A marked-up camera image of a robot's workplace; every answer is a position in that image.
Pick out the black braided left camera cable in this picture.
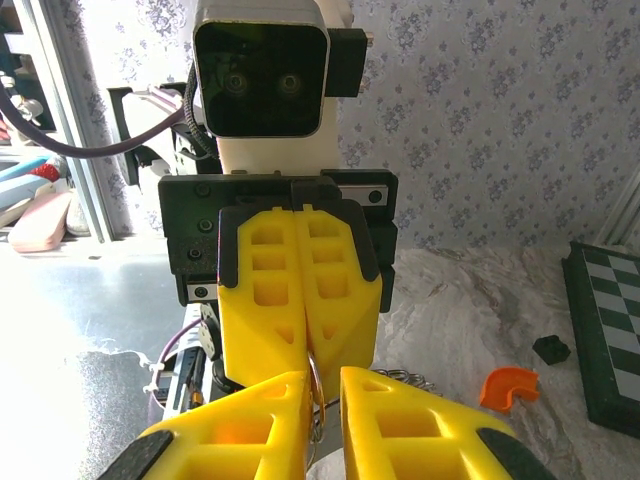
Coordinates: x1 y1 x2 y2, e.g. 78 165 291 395
183 64 221 161

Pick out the silver metal keyring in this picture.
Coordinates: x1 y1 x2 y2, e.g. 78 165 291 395
304 349 329 471

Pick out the small black plastic piece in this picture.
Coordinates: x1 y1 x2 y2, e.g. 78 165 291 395
532 334 572 366

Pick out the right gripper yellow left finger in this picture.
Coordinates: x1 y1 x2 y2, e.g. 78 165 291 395
97 370 311 480

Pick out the green and white chess board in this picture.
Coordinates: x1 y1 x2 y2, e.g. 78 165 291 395
560 241 640 432

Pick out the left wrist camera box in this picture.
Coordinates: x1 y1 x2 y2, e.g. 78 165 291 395
192 0 331 139

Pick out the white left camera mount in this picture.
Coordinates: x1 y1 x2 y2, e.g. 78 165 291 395
214 0 354 176

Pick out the silver metal chain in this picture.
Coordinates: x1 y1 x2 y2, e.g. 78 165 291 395
372 368 444 399

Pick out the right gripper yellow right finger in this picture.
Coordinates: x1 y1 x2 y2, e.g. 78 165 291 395
339 366 556 480

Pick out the orange curved plastic piece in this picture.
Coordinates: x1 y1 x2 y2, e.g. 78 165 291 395
478 366 541 412

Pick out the aluminium frame post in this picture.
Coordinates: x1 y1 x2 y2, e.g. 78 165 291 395
22 0 124 244
597 169 640 246

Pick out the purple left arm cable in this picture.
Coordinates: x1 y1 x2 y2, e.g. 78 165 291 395
0 82 189 159

